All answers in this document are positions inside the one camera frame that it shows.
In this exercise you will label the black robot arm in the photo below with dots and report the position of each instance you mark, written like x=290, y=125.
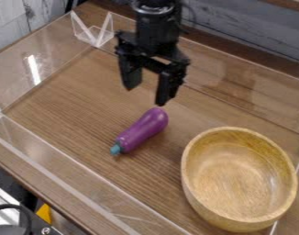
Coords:
x=150, y=48

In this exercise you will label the purple toy eggplant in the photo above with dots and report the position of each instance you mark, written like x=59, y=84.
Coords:
x=150, y=124

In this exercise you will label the brown wooden bowl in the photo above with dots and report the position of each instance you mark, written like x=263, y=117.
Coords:
x=238, y=178

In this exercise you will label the clear acrylic corner bracket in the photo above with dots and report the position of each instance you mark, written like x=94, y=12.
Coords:
x=94, y=35

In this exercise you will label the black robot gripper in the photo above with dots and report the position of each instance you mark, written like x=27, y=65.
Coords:
x=154, y=39

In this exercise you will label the black device with yellow label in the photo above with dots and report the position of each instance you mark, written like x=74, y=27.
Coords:
x=31, y=225

